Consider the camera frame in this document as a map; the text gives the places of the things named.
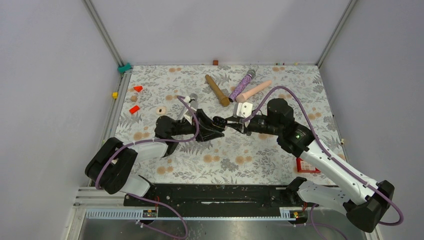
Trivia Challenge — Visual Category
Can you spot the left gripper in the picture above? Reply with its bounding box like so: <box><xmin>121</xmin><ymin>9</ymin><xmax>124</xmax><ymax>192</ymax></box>
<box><xmin>171</xmin><ymin>109</ymin><xmax>225</xmax><ymax>143</ymax></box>

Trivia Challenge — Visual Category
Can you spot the beige charging case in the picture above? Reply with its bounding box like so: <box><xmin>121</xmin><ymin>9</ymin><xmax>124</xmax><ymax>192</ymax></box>
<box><xmin>156</xmin><ymin>106</ymin><xmax>167</xmax><ymax>116</ymax></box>

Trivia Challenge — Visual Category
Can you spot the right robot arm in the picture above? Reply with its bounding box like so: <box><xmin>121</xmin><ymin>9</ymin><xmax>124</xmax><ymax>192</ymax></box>
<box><xmin>228</xmin><ymin>98</ymin><xmax>395</xmax><ymax>233</ymax></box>

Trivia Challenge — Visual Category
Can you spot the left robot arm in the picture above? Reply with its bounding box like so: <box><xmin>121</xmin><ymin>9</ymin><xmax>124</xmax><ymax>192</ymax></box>
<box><xmin>84</xmin><ymin>109</ymin><xmax>227</xmax><ymax>206</ymax></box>

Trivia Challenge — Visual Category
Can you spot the silver microphone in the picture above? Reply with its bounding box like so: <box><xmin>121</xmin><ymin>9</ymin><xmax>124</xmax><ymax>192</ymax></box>
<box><xmin>177</xmin><ymin>96</ymin><xmax>187</xmax><ymax>121</ymax></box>

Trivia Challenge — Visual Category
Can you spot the pink microphone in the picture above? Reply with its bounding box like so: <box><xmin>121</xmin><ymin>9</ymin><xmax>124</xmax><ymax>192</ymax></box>
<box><xmin>235</xmin><ymin>80</ymin><xmax>273</xmax><ymax>103</ymax></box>

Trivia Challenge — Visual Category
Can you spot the gold microphone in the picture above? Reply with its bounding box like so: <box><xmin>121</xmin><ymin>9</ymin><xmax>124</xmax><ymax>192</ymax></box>
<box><xmin>205</xmin><ymin>74</ymin><xmax>230</xmax><ymax>107</ymax></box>

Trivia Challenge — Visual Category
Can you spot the floral table mat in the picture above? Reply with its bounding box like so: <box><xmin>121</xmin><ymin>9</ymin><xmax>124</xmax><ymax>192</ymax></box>
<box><xmin>115</xmin><ymin>65</ymin><xmax>344</xmax><ymax>185</ymax></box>

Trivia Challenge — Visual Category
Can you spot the purple glitter microphone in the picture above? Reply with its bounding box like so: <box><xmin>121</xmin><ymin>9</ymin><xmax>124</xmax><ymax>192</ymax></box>
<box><xmin>228</xmin><ymin>69</ymin><xmax>256</xmax><ymax>103</ymax></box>

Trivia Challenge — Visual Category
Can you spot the red triangle block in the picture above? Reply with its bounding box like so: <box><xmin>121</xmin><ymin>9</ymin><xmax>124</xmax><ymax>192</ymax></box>
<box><xmin>133</xmin><ymin>85</ymin><xmax>143</xmax><ymax>93</ymax></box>

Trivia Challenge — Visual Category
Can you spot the beige small block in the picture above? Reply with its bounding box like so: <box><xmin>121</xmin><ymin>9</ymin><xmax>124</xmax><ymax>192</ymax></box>
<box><xmin>130</xmin><ymin>95</ymin><xmax>138</xmax><ymax>103</ymax></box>

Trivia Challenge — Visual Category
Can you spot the red box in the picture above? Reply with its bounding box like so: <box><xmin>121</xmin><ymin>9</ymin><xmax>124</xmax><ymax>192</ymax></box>
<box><xmin>296</xmin><ymin>157</ymin><xmax>321</xmax><ymax>174</ymax></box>

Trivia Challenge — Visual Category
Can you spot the teal corner clip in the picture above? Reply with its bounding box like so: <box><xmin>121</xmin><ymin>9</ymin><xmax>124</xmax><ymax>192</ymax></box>
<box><xmin>117</xmin><ymin>62</ymin><xmax>132</xmax><ymax>74</ymax></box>

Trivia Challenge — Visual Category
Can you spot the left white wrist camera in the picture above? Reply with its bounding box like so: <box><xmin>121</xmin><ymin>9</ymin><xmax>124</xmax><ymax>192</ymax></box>
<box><xmin>182</xmin><ymin>93</ymin><xmax>198</xmax><ymax>125</ymax></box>

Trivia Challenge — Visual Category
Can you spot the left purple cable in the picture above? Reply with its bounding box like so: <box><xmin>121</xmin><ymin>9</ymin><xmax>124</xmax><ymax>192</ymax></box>
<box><xmin>94</xmin><ymin>95</ymin><xmax>201</xmax><ymax>191</ymax></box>

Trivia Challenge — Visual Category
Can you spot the purple cable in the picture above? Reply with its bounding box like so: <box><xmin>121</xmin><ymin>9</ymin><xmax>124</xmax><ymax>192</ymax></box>
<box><xmin>94</xmin><ymin>95</ymin><xmax>201</xmax><ymax>191</ymax></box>
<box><xmin>127</xmin><ymin>193</ymin><xmax>190</xmax><ymax>240</ymax></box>
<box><xmin>241</xmin><ymin>86</ymin><xmax>405</xmax><ymax>227</ymax></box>

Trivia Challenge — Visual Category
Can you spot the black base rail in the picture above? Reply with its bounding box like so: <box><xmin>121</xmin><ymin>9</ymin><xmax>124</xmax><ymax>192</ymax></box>
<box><xmin>123</xmin><ymin>183</ymin><xmax>306</xmax><ymax>218</ymax></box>

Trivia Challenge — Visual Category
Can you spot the bottom purple cable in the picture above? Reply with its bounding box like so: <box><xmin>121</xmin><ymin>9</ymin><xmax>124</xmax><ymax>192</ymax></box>
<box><xmin>127</xmin><ymin>193</ymin><xmax>190</xmax><ymax>240</ymax></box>

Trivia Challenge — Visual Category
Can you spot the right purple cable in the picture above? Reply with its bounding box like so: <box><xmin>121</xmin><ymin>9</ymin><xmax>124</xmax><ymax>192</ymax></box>
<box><xmin>241</xmin><ymin>86</ymin><xmax>405</xmax><ymax>227</ymax></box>

